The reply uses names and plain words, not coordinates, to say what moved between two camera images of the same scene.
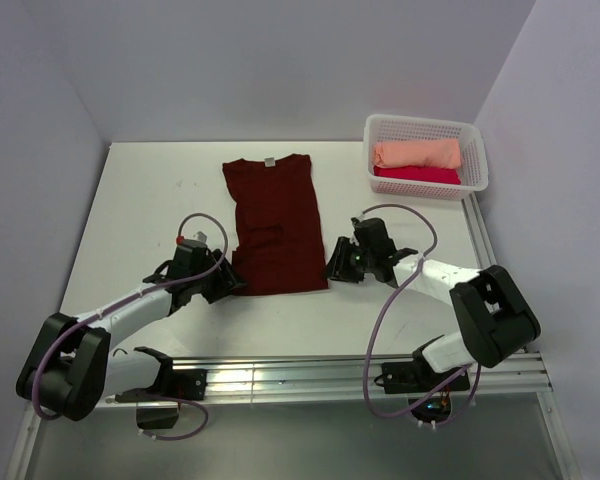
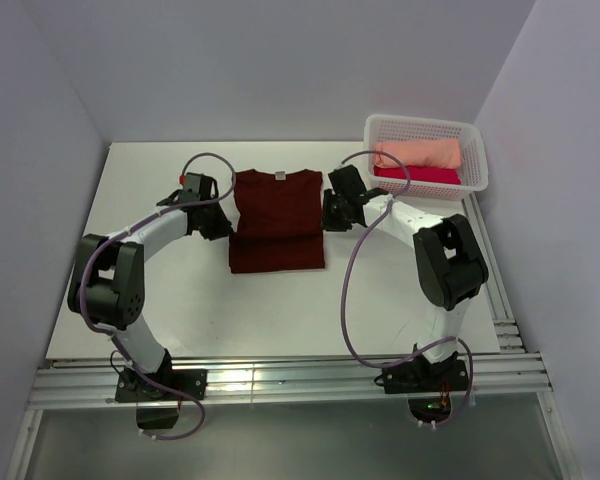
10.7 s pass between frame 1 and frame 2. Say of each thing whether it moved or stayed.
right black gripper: moved
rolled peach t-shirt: stayed
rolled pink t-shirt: stayed
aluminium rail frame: stayed
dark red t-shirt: moved
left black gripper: moved
